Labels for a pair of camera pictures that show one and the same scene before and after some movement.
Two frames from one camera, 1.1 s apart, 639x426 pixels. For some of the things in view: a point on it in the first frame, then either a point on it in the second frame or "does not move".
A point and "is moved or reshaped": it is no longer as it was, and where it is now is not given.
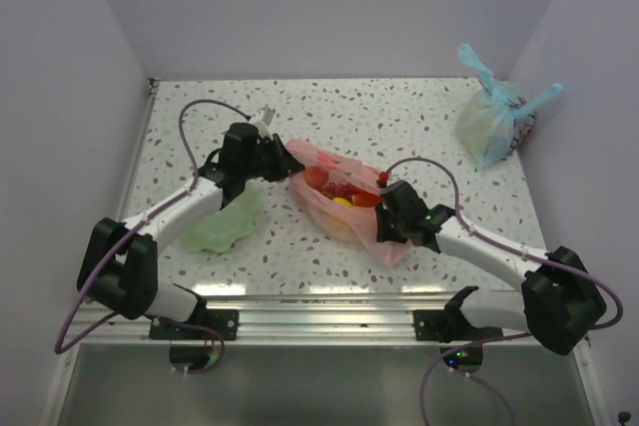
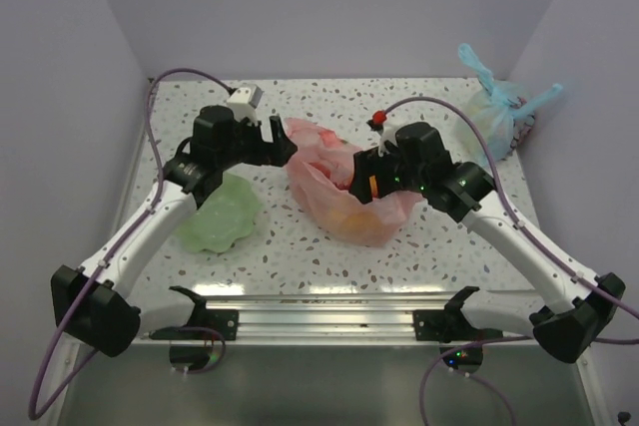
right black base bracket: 448,324 does not move
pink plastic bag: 354,224 is moved or reshaped
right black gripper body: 400,223 → 412,178
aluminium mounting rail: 298,318 does not move
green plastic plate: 219,230 does not move
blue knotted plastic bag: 492,121 does not move
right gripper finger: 385,225 → 360,184
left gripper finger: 280,152 → 278,132
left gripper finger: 283,165 → 278,152
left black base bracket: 224,321 does not move
